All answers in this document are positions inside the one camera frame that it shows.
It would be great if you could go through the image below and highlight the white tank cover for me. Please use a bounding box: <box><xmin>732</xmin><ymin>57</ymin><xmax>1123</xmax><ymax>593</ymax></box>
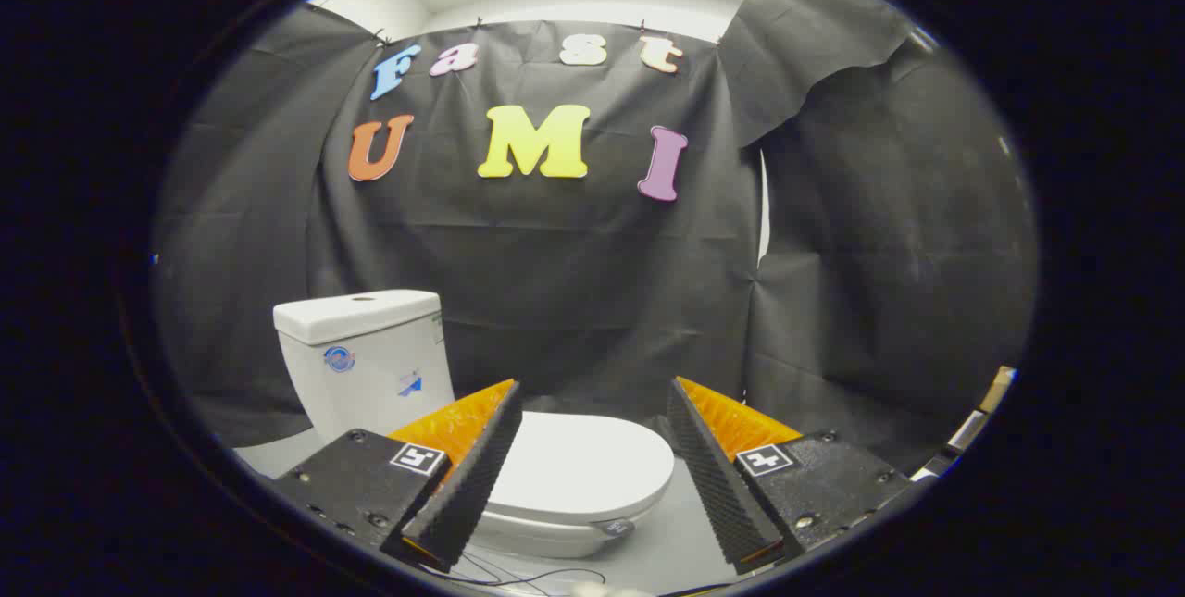
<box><xmin>273</xmin><ymin>290</ymin><xmax>443</xmax><ymax>346</ymax></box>

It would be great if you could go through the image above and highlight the white toilet tank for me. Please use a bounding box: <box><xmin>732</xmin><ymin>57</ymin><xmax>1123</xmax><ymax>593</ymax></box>
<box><xmin>278</xmin><ymin>315</ymin><xmax>456</xmax><ymax>445</ymax></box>

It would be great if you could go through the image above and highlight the white toilet bowl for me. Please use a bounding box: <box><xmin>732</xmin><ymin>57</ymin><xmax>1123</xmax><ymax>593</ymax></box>
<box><xmin>468</xmin><ymin>493</ymin><xmax>651</xmax><ymax>560</ymax></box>

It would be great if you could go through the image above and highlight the black backdrop cloth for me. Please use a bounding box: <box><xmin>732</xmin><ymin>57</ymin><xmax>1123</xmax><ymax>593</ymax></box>
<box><xmin>153</xmin><ymin>0</ymin><xmax>1038</xmax><ymax>450</ymax></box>

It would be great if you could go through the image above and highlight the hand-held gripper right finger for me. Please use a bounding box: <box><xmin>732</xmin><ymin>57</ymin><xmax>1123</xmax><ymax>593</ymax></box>
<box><xmin>667</xmin><ymin>377</ymin><xmax>913</xmax><ymax>577</ymax></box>

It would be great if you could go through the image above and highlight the thin black cable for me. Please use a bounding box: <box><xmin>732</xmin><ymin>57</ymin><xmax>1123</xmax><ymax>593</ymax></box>
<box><xmin>417</xmin><ymin>553</ymin><xmax>608</xmax><ymax>589</ymax></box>

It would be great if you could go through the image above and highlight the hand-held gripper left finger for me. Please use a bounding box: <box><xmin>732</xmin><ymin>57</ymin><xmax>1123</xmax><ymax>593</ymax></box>
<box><xmin>273</xmin><ymin>379</ymin><xmax>524</xmax><ymax>575</ymax></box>

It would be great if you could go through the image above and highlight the white toilet lid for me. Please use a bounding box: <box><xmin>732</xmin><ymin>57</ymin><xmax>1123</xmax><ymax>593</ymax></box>
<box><xmin>481</xmin><ymin>410</ymin><xmax>676</xmax><ymax>526</ymax></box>

